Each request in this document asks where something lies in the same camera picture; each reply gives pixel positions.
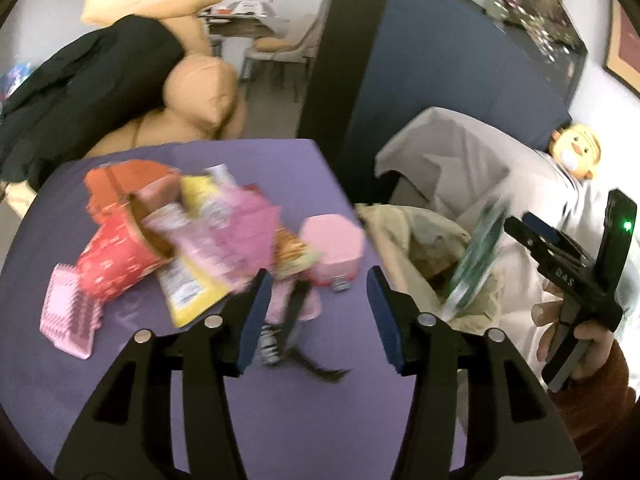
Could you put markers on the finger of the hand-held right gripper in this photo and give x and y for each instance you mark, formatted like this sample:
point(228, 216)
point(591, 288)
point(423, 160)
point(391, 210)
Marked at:
point(542, 227)
point(525, 235)

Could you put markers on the pink hexagonal box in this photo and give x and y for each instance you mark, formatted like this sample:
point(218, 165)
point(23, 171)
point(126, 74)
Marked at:
point(332, 240)

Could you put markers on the colourful printed bag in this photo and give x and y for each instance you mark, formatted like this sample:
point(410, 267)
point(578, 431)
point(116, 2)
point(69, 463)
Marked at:
point(15, 80)

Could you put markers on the red patterned paper cup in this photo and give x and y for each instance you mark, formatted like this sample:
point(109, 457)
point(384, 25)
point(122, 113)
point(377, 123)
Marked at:
point(110, 265)

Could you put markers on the green snack packet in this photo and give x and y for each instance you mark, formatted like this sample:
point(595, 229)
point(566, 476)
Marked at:
point(475, 260)

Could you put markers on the orange snack bag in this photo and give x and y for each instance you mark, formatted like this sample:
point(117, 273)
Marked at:
point(130, 177)

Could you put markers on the yellow and pink snack packet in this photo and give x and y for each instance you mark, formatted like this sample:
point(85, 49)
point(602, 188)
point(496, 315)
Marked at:
point(197, 192)

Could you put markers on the dining table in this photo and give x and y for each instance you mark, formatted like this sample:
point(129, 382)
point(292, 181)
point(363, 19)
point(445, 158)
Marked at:
point(240, 25)

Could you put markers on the pink and black wrapper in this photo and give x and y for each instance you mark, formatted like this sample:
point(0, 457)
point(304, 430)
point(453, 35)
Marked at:
point(300, 305)

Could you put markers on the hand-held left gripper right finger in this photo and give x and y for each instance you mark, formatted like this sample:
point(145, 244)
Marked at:
point(382, 320)

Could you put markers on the framed wall picture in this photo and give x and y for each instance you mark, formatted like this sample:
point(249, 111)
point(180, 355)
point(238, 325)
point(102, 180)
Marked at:
point(625, 55)

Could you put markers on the blue partition panel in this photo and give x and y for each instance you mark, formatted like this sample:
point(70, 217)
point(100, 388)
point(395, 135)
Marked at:
point(440, 60)

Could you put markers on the striped snack packet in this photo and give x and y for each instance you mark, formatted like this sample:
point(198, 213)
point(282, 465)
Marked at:
point(290, 255)

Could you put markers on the person's right hand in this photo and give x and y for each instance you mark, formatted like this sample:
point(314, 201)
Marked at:
point(595, 350)

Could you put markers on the beige dining chair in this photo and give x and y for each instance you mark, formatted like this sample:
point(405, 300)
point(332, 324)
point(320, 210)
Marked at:
point(300, 35)

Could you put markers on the glass display case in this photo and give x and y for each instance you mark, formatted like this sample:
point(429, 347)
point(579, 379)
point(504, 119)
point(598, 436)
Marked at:
point(530, 5)

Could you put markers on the person's right forearm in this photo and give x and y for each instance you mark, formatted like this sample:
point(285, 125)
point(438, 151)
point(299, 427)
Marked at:
point(600, 410)

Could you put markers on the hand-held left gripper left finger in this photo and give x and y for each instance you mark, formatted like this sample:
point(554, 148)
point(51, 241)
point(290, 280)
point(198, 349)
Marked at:
point(252, 320)

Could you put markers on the yellow duck plush toy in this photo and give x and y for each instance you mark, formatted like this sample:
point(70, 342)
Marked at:
point(575, 147)

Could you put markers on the pink plastic basket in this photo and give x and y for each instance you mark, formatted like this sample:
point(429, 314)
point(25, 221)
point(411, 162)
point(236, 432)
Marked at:
point(65, 310)

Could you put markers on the white fabric bag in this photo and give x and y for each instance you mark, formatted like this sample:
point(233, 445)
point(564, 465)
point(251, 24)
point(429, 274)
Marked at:
point(500, 160)

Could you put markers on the black jacket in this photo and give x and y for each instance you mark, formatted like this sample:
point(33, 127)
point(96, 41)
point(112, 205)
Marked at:
point(90, 85)

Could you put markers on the yellow packet with white label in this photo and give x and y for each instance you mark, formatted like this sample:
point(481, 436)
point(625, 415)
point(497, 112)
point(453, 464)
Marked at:
point(187, 300)

